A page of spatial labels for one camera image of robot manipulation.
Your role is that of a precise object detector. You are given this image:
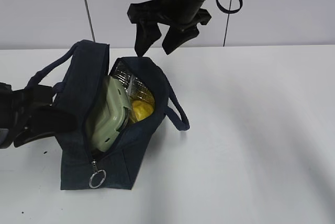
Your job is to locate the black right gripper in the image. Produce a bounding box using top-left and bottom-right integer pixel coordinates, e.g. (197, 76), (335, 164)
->
(127, 0), (211, 57)

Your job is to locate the dark blue lunch bag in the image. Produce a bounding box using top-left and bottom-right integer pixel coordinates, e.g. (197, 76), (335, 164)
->
(27, 40), (189, 190)

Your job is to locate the green lidded food container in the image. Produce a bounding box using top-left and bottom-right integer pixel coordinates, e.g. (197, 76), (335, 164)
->
(86, 75), (131, 152)

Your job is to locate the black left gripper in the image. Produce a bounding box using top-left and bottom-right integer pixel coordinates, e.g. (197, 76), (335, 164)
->
(1, 83), (77, 149)

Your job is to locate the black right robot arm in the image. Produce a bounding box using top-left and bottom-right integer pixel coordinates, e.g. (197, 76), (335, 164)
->
(127, 0), (211, 57)

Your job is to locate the yellow orange squash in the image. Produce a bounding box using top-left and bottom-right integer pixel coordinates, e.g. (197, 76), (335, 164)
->
(129, 99), (155, 124)

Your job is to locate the silver zipper pull ring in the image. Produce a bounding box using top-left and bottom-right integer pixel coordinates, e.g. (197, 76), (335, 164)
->
(88, 159), (107, 189)

